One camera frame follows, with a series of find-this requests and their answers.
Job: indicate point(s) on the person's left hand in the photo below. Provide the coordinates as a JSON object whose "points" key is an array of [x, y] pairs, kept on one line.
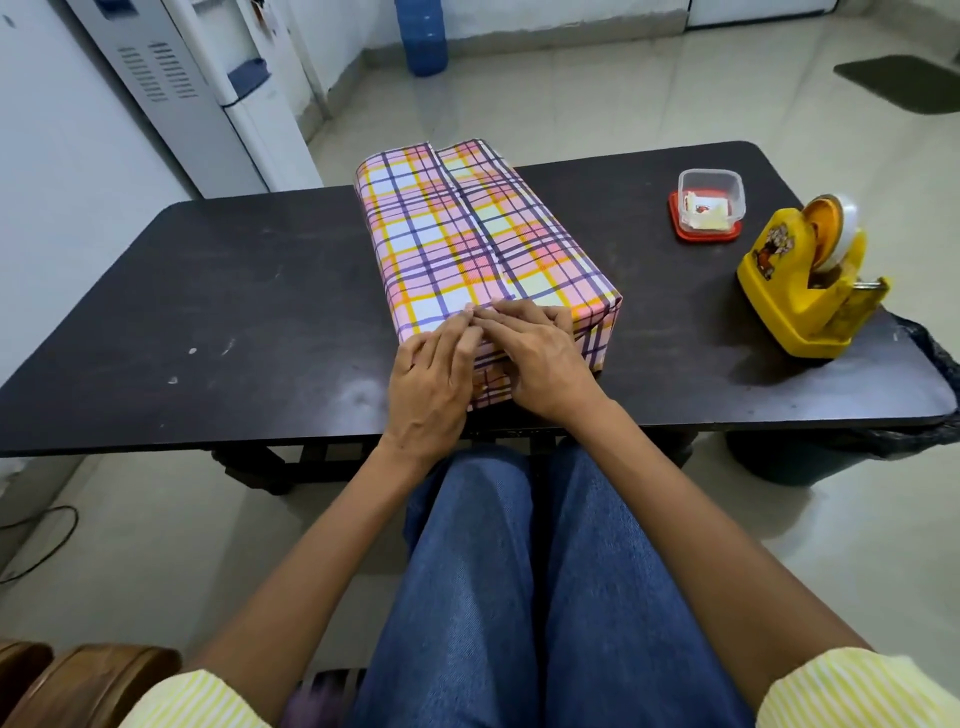
{"points": [[427, 394]]}

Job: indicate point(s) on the person's right hand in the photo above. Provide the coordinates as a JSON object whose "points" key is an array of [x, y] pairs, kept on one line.
{"points": [[544, 371]]}

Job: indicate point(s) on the person's right thumb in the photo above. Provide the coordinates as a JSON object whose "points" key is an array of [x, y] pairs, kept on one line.
{"points": [[501, 352]]}

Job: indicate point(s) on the person's left little finger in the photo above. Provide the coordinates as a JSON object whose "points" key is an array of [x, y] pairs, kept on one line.
{"points": [[406, 354]]}

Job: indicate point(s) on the plaid gift box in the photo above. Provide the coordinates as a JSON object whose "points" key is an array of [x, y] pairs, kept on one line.
{"points": [[469, 232]]}

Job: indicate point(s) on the person's left forearm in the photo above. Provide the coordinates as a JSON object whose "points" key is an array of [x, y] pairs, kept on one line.
{"points": [[315, 570]]}

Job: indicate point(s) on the person's right forearm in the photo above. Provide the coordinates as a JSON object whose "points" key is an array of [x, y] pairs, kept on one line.
{"points": [[712, 540]]}

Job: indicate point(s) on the red container lid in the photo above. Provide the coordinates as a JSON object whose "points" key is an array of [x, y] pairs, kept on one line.
{"points": [[679, 225]]}

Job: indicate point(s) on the blue jeans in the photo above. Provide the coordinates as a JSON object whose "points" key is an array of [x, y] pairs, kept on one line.
{"points": [[540, 592]]}

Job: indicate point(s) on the small white packet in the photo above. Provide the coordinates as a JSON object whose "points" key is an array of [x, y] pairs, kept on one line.
{"points": [[705, 210]]}

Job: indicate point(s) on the clear plastic container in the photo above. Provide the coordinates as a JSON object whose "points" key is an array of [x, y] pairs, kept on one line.
{"points": [[712, 196]]}

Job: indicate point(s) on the yellow tape dispenser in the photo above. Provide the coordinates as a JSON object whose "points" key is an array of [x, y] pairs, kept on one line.
{"points": [[795, 292]]}

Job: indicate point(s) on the white water dispenser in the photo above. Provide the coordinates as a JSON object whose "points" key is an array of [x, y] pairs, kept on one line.
{"points": [[247, 90]]}

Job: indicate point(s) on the blue water bottle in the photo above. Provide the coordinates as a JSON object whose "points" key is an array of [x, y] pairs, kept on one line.
{"points": [[421, 37]]}

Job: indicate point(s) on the black bin with bag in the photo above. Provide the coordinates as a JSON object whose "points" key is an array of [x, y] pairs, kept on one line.
{"points": [[810, 454]]}

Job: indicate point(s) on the purple black sandal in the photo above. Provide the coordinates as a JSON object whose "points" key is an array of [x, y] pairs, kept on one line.
{"points": [[324, 701]]}

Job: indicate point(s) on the clear tape roll orange core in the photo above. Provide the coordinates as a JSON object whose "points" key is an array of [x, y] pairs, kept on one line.
{"points": [[836, 229]]}

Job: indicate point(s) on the white vented appliance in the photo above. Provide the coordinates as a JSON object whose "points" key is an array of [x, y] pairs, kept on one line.
{"points": [[157, 82]]}

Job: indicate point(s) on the brown wooden chair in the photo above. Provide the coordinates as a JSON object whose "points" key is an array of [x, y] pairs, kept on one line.
{"points": [[90, 686]]}

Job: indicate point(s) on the dark floor mat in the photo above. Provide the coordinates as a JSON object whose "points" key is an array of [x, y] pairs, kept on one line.
{"points": [[904, 82]]}

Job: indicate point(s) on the yellow striped shirt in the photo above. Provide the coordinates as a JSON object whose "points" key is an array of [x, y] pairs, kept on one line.
{"points": [[862, 690]]}

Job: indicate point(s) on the black table frame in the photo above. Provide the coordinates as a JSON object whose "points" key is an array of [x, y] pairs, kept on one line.
{"points": [[262, 465]]}

